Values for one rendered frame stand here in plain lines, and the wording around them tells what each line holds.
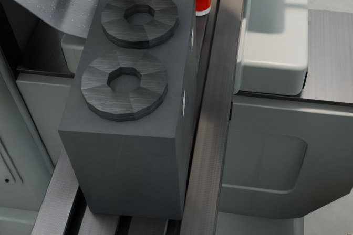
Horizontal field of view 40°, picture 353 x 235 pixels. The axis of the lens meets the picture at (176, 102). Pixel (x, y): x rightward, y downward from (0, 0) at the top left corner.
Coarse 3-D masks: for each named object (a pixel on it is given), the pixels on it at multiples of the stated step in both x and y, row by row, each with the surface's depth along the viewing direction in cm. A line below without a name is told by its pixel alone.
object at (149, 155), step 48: (144, 0) 58; (192, 0) 60; (96, 48) 55; (144, 48) 55; (192, 48) 61; (96, 96) 49; (144, 96) 49; (192, 96) 66; (96, 144) 50; (144, 144) 49; (96, 192) 58; (144, 192) 57
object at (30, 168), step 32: (0, 0) 99; (0, 32) 99; (32, 32) 115; (0, 64) 102; (0, 96) 107; (0, 128) 115; (32, 128) 121; (0, 160) 124; (32, 160) 127; (0, 192) 141; (32, 192) 138
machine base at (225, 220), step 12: (0, 216) 144; (12, 216) 144; (24, 216) 144; (36, 216) 143; (228, 216) 141; (240, 216) 141; (252, 216) 141; (0, 228) 146; (12, 228) 145; (24, 228) 144; (216, 228) 139; (228, 228) 139; (240, 228) 139; (252, 228) 138; (264, 228) 138; (276, 228) 138; (288, 228) 138; (300, 228) 143
